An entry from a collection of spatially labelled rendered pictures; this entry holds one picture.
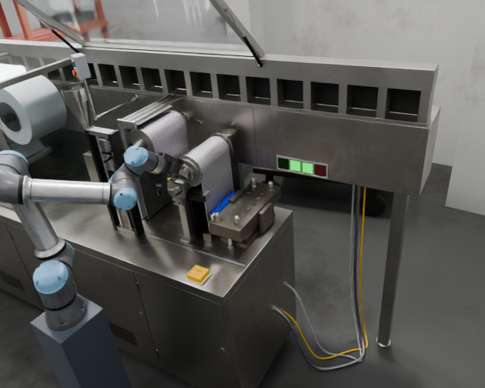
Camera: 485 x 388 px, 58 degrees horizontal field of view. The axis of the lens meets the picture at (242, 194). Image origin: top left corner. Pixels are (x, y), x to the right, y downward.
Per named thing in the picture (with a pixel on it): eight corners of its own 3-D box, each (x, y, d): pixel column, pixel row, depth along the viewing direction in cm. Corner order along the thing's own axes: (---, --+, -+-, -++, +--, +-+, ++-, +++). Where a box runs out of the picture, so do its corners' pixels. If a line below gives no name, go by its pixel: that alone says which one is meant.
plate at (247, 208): (210, 233, 195) (209, 222, 192) (253, 190, 224) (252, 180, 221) (241, 242, 188) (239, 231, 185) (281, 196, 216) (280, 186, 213)
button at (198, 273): (186, 279, 181) (185, 274, 180) (196, 269, 186) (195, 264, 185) (200, 283, 178) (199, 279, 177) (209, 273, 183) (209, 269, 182)
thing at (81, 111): (89, 198, 246) (58, 101, 216) (107, 185, 256) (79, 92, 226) (107, 203, 239) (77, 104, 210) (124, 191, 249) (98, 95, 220)
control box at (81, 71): (72, 78, 198) (66, 55, 193) (86, 74, 201) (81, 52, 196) (77, 81, 193) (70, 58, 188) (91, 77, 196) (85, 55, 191)
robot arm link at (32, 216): (46, 290, 169) (-26, 170, 139) (51, 265, 181) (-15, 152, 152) (77, 280, 170) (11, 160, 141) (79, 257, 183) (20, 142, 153)
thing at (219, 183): (206, 217, 198) (201, 182, 188) (232, 192, 215) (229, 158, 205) (207, 217, 198) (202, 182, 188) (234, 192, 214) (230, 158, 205)
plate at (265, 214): (259, 232, 203) (258, 212, 197) (269, 221, 210) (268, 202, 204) (264, 233, 202) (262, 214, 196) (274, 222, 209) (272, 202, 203)
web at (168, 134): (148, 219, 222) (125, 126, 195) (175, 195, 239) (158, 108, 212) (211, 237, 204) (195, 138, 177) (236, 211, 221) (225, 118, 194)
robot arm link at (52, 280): (40, 312, 158) (28, 285, 151) (45, 287, 170) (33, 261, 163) (74, 304, 161) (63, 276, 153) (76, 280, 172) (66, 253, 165)
